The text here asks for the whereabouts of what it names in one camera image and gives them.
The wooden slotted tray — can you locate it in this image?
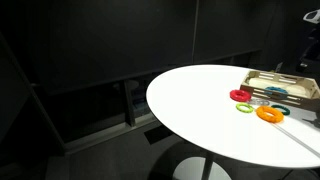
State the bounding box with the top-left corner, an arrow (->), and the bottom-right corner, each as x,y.
239,70 -> 320,112

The dark floor plate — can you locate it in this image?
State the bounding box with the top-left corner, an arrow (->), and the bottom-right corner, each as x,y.
143,124 -> 175,145

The red ring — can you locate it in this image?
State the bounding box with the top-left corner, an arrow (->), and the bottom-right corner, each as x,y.
229,88 -> 252,103

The white table pedestal base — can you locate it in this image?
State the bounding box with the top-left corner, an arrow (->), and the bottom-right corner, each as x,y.
172,150 -> 233,180

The light green ring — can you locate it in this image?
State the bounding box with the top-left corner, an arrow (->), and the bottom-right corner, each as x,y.
235,102 -> 255,114

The orange ring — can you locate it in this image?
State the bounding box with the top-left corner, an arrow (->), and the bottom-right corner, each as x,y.
255,105 -> 285,124

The blue ring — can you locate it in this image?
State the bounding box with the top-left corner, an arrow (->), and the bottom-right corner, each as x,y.
264,86 -> 289,100

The dark green ring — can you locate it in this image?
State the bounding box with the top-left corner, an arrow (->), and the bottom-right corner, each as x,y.
270,103 -> 291,117

